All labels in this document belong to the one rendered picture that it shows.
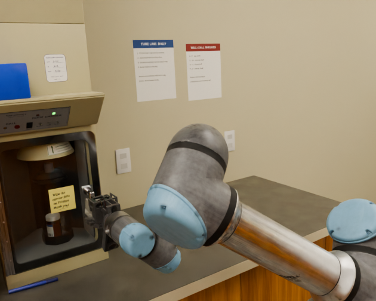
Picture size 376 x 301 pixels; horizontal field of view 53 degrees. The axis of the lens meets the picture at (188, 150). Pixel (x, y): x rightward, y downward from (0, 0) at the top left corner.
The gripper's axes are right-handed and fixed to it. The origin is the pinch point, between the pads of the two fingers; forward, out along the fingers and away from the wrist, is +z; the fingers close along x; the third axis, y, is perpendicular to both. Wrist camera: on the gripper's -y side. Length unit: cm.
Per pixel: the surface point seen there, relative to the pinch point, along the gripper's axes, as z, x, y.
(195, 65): 47, -76, 40
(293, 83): 47, -147, 24
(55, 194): 3.4, 9.6, 6.9
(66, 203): 3.4, 6.8, 3.1
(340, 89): 47, -192, 15
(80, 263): 4.6, 5.3, -18.7
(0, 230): 3.6, 26.0, 0.2
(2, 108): -5.7, 20.6, 35.2
